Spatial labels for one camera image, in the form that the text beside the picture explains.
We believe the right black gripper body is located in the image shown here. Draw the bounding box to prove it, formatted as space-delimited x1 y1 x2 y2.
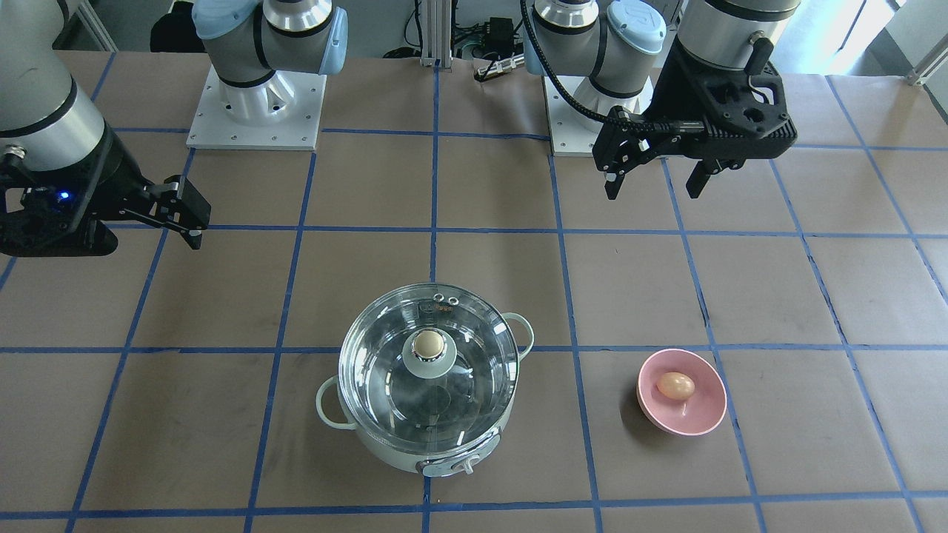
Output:
1 126 182 258

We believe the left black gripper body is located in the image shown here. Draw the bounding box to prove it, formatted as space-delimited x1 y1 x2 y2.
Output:
592 39 798 167

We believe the brown egg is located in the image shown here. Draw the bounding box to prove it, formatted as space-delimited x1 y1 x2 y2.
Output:
656 372 696 402

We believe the glass pot lid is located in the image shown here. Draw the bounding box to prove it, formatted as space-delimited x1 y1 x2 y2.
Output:
338 282 519 454

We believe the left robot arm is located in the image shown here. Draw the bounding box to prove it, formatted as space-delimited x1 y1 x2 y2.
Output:
519 1 799 200

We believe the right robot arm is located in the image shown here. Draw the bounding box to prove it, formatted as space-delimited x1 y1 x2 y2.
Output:
1 1 349 258

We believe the mint green electric pot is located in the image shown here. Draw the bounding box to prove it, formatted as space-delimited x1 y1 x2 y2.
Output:
316 282 535 477

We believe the black power adapter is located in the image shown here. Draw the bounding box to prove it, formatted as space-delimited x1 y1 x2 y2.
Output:
481 17 515 57

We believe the pink bowl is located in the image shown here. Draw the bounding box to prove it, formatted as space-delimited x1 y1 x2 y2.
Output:
636 349 727 438

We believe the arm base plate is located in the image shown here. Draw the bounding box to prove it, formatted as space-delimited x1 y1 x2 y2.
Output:
543 74 671 158
186 70 327 152

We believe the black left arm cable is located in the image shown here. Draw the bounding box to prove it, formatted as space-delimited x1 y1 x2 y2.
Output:
519 0 630 123

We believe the aluminium frame post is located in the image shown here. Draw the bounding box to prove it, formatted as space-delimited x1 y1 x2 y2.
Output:
418 1 454 70

